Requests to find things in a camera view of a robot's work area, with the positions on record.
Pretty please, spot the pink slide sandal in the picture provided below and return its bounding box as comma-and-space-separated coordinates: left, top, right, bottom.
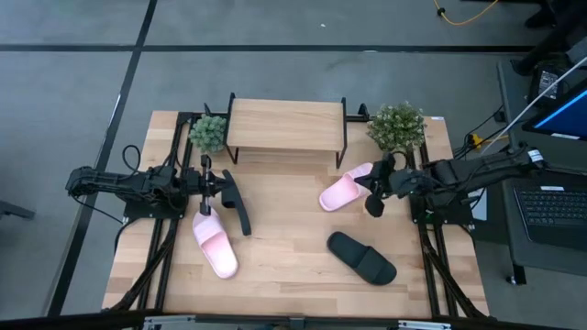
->
318, 161, 375, 213
191, 206, 239, 280

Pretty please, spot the small green potted plant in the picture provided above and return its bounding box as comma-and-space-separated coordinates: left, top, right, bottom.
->
187, 113, 229, 155

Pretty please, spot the white cable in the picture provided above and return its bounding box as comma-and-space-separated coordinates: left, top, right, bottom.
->
480, 54, 587, 155

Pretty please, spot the black chair leg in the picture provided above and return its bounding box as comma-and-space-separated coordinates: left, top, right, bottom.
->
0, 200, 37, 222

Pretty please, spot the white paper sheet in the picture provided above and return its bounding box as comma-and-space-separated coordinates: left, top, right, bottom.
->
467, 186, 490, 222

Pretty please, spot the black aluminium rig frame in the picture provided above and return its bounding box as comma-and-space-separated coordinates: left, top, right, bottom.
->
101, 104, 491, 322

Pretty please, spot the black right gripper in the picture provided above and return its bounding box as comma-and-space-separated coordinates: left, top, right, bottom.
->
353, 153, 418, 219

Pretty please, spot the computer monitor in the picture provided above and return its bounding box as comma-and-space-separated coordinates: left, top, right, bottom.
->
521, 77, 587, 142

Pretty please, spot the black slide sandal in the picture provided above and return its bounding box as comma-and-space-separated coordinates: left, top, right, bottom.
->
221, 168, 253, 237
326, 230, 398, 286

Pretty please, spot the white-flowered potted plant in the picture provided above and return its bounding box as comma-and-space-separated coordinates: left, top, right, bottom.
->
365, 101, 427, 155

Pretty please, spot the person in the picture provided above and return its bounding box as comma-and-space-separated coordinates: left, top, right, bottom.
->
510, 0, 587, 77

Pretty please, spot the black power brick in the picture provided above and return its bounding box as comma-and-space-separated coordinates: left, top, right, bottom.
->
526, 63, 572, 107

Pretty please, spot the black laptop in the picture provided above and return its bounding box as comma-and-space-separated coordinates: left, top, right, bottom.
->
502, 170, 587, 252

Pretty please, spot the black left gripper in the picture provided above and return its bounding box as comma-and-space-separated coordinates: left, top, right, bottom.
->
184, 154, 235, 216

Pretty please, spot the wooden shelf with black frame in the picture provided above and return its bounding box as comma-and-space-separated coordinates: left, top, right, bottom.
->
224, 92, 349, 170

